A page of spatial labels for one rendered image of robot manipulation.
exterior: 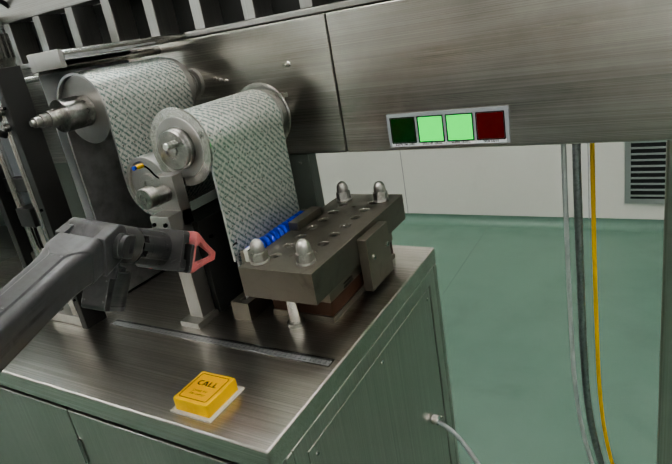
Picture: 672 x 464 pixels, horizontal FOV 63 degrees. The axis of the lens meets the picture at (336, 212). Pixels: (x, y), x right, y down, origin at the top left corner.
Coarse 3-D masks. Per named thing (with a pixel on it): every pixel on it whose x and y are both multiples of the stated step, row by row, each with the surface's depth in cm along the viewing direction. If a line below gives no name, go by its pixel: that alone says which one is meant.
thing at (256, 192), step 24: (216, 168) 100; (240, 168) 106; (264, 168) 112; (288, 168) 119; (240, 192) 106; (264, 192) 112; (288, 192) 120; (240, 216) 106; (264, 216) 112; (288, 216) 120; (240, 240) 106
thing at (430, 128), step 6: (420, 120) 111; (426, 120) 110; (432, 120) 110; (438, 120) 109; (420, 126) 111; (426, 126) 111; (432, 126) 110; (438, 126) 109; (420, 132) 112; (426, 132) 111; (432, 132) 110; (438, 132) 110; (420, 138) 112; (426, 138) 112; (432, 138) 111; (438, 138) 110
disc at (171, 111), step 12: (168, 108) 98; (180, 108) 97; (156, 120) 101; (192, 120) 96; (156, 132) 102; (204, 132) 96; (156, 144) 103; (204, 144) 97; (156, 156) 104; (204, 156) 98; (168, 168) 104; (204, 168) 99; (192, 180) 102
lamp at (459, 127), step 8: (448, 120) 108; (456, 120) 107; (464, 120) 106; (448, 128) 109; (456, 128) 108; (464, 128) 107; (448, 136) 109; (456, 136) 108; (464, 136) 108; (472, 136) 107
